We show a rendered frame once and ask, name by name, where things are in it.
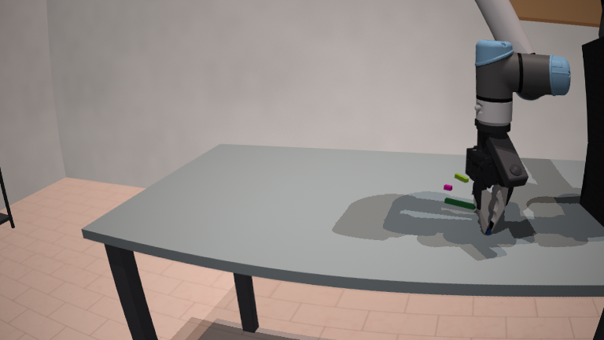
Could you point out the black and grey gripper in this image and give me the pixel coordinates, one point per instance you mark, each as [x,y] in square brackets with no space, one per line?
[481,168]

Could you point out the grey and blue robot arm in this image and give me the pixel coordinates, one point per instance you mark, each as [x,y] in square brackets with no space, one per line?
[506,67]

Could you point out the olive green rectangular rod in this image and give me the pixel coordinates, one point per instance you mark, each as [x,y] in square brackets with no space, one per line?
[462,178]

